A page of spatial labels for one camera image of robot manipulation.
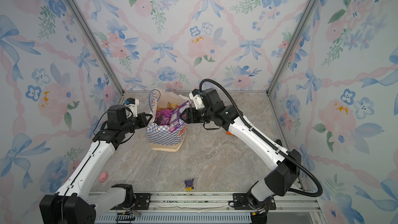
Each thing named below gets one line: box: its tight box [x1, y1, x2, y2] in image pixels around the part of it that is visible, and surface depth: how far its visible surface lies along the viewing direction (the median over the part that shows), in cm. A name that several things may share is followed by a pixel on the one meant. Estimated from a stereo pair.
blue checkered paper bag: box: [146, 88, 188, 152], surface depth 81 cm
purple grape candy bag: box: [154, 109, 172, 126], surface depth 85 cm
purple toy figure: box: [184, 178, 195, 191], surface depth 77 cm
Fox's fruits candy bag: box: [166, 101, 180, 110], surface depth 100 cm
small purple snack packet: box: [169, 100, 190, 133], surface depth 74 cm
